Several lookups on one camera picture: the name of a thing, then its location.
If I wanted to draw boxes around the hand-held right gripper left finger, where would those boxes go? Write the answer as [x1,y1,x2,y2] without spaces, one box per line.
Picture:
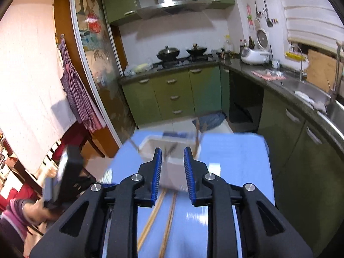
[29,148,163,258]

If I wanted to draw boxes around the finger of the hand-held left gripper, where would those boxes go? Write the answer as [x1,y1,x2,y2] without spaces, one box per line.
[67,146,84,176]

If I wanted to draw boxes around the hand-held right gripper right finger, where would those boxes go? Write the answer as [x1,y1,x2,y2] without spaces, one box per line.
[183,147,313,258]

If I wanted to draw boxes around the white plastic utensil holder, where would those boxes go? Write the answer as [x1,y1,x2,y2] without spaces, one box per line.
[139,135,201,192]

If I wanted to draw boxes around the light wooden chopstick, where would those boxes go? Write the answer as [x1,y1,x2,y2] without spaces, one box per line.
[158,192,177,258]
[128,138,141,154]
[138,190,165,251]

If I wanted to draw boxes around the person's left hand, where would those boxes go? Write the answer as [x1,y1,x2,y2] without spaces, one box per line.
[24,201,55,226]

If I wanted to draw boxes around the wooden chair with red cushion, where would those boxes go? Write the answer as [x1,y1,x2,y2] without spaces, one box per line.
[51,128,106,163]

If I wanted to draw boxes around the blue star-print tablecloth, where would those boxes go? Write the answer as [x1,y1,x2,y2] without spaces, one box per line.
[98,130,276,258]

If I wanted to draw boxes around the blue cloth bundle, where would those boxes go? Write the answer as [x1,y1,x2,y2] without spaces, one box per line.
[199,111,227,133]

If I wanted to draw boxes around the checked apron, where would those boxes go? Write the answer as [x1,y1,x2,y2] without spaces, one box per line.
[58,34,104,133]

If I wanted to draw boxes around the green base cabinet with drawers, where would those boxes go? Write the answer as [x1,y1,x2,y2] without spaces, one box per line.
[121,64,222,127]

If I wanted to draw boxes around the white hanging cloth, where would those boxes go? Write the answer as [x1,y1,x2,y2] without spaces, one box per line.
[0,0,79,176]

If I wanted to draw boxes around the sliding door with print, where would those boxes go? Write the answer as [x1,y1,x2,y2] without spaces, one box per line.
[68,0,138,146]

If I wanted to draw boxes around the plastic bags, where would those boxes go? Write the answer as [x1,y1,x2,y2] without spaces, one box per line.
[124,63,154,77]

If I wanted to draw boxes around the black gas stove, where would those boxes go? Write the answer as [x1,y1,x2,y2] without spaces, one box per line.
[153,55,219,71]

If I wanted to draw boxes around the green base cabinet under sink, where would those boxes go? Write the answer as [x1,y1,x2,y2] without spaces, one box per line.
[257,89,344,249]

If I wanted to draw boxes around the black wok with lid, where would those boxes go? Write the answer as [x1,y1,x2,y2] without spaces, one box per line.
[157,46,180,61]

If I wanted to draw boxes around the pink dish cloth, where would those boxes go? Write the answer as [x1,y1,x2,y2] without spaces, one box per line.
[251,69,287,81]

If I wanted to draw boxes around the yellow-cap oil bottle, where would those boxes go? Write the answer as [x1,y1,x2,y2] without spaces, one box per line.
[223,35,233,53]

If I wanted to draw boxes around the white rice cooker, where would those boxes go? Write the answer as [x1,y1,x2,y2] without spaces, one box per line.
[240,28,272,66]

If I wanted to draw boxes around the white rag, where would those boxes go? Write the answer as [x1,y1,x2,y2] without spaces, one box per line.
[294,90,327,112]

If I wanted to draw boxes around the dark sauce bottles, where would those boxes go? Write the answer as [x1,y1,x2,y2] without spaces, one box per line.
[239,36,256,50]

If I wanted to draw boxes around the steel sink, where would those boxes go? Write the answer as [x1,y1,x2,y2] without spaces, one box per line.
[285,78,344,130]

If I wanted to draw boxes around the curved steel faucet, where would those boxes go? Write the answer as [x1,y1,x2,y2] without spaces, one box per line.
[290,46,308,83]

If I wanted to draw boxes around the yellow-green sponge rack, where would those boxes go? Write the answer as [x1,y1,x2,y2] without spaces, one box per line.
[285,51,306,60]

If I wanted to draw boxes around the wooden cutting board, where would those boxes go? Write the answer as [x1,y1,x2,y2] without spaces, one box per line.
[306,49,344,93]

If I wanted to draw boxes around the red hanging tool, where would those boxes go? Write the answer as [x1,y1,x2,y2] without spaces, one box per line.
[246,4,255,31]

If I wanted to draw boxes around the hanging ladle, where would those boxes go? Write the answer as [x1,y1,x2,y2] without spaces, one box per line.
[254,1,263,28]

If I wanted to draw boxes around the hanging black spatula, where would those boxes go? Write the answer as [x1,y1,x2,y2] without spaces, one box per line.
[263,0,274,28]

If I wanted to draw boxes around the steel range hood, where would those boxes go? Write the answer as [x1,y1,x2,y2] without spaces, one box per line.
[136,0,213,20]

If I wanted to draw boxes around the tall steel faucet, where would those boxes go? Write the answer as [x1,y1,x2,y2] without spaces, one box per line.
[326,40,344,103]

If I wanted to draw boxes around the white window blind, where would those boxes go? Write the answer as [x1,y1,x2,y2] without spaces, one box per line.
[274,0,344,50]

